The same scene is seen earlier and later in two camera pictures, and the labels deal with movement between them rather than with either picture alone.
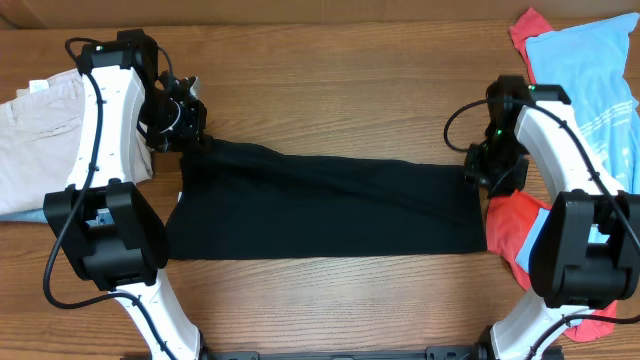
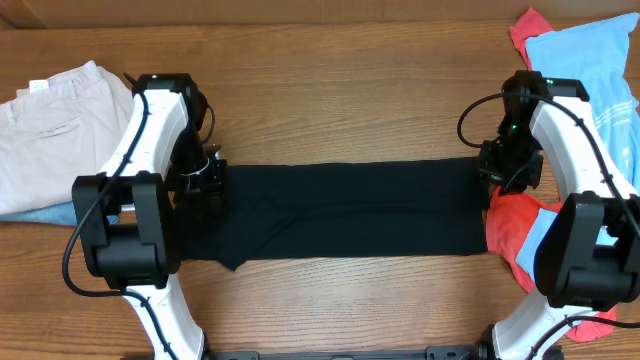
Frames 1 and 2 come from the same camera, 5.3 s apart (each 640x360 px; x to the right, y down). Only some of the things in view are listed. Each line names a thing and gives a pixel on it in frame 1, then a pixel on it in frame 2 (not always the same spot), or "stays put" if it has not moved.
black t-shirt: (240, 200) stays put
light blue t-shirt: (585, 66) stays put
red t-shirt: (512, 215) stays put
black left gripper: (195, 112) -> (212, 187)
